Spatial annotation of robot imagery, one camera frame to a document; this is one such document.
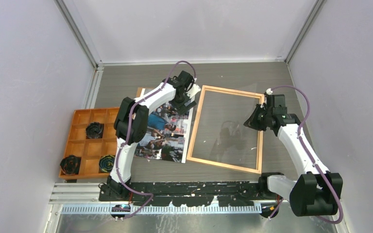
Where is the light wooden picture frame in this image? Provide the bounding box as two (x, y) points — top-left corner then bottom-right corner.
(186, 85), (266, 175)

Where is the printed photo with white border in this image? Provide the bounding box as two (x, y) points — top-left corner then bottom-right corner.
(134, 102), (193, 163)

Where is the clear plastic sheet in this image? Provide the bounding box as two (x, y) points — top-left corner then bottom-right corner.
(191, 69), (268, 169)

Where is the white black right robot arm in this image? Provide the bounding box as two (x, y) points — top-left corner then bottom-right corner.
(244, 94), (343, 216)

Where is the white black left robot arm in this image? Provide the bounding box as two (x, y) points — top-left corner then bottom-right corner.
(104, 71), (201, 201)

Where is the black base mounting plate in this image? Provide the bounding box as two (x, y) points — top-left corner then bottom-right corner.
(98, 181), (279, 207)

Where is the orange compartment tray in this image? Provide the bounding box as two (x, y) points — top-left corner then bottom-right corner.
(59, 107), (119, 180)

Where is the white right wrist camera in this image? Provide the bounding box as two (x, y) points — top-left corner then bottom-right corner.
(265, 88), (273, 95)

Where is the black coiled cable roll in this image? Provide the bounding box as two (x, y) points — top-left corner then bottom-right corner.
(85, 122), (104, 139)
(60, 155), (82, 176)

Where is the black coiled cable roll front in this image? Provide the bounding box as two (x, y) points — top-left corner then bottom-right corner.
(60, 155), (82, 176)

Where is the aluminium rail front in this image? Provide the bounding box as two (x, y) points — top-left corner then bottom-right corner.
(49, 180), (341, 216)

